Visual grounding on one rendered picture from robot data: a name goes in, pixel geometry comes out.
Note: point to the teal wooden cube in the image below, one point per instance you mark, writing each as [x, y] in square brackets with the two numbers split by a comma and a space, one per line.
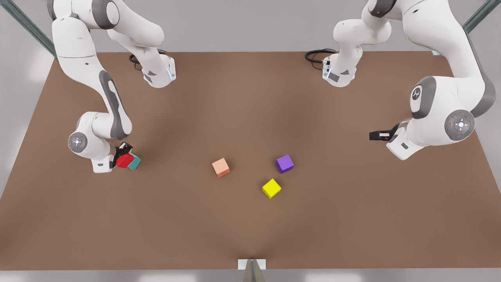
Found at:
[134, 162]

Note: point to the salmon wooden cube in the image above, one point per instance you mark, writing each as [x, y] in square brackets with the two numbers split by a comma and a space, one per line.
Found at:
[221, 167]

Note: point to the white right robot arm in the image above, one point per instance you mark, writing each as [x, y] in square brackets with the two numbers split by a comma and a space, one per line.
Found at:
[78, 51]

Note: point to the silver frame post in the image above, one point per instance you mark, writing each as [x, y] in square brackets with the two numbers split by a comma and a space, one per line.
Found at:
[253, 270]
[475, 15]
[29, 26]

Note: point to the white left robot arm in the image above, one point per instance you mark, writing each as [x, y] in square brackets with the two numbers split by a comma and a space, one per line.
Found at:
[450, 98]

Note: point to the yellow wooden cube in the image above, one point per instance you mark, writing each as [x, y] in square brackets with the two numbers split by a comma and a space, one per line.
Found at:
[271, 188]

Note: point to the purple wooden cube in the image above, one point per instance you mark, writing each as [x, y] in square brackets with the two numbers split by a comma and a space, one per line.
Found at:
[285, 163]

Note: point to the red wooden cube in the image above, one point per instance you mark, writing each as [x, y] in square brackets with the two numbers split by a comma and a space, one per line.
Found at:
[125, 160]

